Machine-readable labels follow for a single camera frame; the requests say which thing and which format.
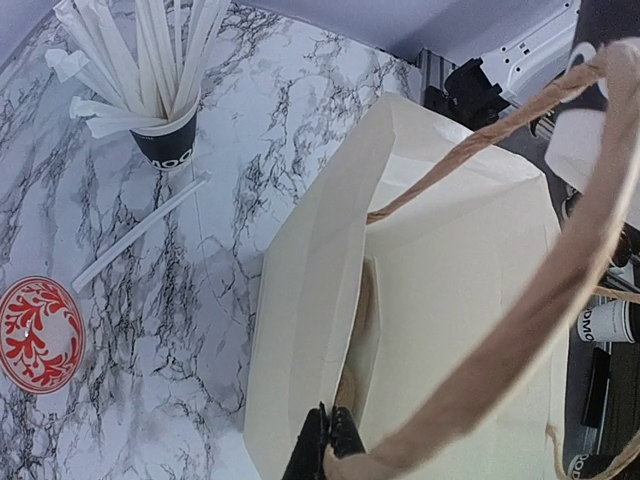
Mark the black paper coffee cup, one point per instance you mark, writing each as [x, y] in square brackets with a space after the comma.
[575, 143]

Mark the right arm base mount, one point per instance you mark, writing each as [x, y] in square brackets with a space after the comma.
[461, 93]

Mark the red floral small bowl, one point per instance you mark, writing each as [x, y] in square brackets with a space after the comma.
[42, 335]

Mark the black cup holding straws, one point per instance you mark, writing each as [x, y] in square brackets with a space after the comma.
[170, 146]

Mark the spare black cup stack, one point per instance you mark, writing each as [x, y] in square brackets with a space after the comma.
[616, 321]

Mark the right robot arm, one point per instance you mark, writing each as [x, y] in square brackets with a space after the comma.
[523, 66]

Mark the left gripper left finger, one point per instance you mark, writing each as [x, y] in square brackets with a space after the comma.
[306, 460]

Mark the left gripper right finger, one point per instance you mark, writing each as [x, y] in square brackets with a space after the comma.
[344, 437]

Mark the loose white wrapped straw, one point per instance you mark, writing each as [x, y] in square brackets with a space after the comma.
[109, 255]

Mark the beige paper bag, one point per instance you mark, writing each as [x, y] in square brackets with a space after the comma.
[425, 276]

